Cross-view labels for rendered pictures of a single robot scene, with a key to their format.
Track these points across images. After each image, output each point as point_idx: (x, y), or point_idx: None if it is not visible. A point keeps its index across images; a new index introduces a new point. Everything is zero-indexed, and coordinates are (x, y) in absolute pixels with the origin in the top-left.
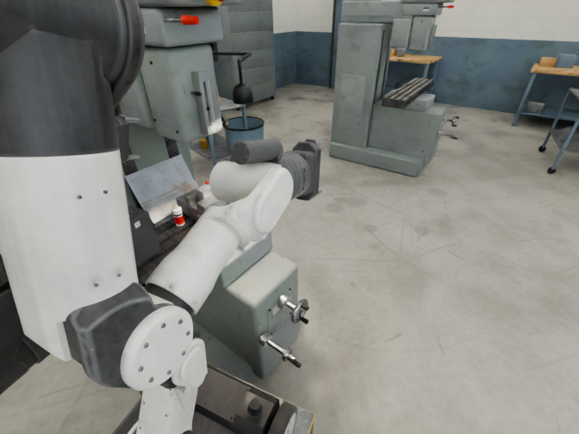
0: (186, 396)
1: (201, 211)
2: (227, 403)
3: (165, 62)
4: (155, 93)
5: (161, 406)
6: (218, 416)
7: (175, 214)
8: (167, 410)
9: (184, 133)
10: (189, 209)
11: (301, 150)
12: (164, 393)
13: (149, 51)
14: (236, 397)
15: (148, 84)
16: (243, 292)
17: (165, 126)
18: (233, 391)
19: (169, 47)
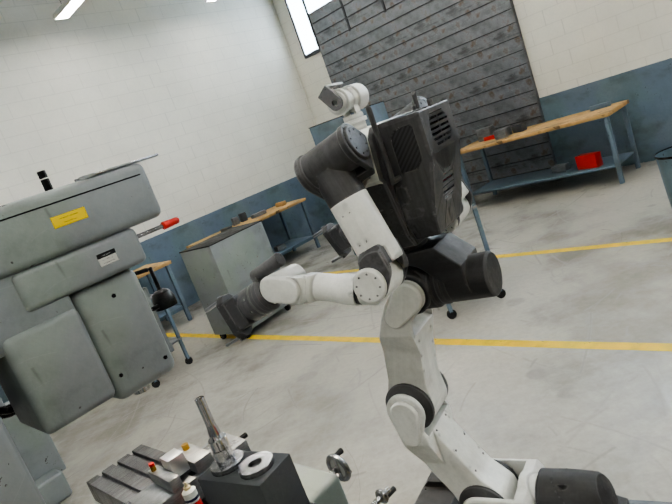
0: (449, 406)
1: (206, 466)
2: (440, 497)
3: (136, 281)
4: (121, 332)
5: (458, 433)
6: (453, 501)
7: (196, 494)
8: (460, 429)
9: (170, 353)
10: (182, 496)
11: (330, 228)
12: (448, 422)
13: (108, 284)
14: (434, 493)
15: (107, 329)
16: (314, 488)
17: (143, 366)
18: (428, 498)
19: (128, 269)
